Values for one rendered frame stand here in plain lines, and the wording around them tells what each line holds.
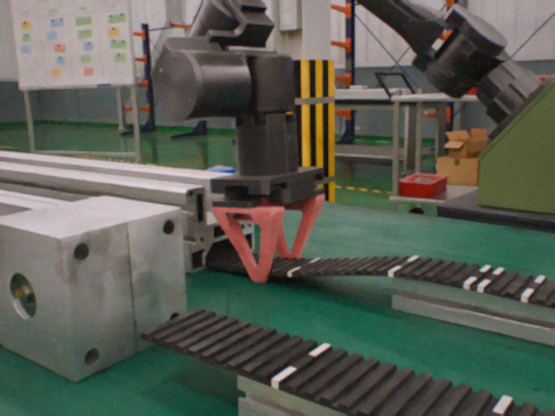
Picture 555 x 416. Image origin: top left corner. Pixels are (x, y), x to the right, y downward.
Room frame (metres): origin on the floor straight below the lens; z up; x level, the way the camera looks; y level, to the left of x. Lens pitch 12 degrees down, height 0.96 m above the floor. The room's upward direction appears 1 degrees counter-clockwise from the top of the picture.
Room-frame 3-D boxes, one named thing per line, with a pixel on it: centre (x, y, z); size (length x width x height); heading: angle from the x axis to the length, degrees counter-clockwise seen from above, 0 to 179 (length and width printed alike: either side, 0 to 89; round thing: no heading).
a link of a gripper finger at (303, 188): (0.55, 0.00, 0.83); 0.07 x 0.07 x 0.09; 56
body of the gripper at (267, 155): (0.54, 0.01, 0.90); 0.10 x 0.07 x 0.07; 146
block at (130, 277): (0.41, 0.13, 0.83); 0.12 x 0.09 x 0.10; 143
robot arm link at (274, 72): (0.54, 0.01, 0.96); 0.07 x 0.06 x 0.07; 135
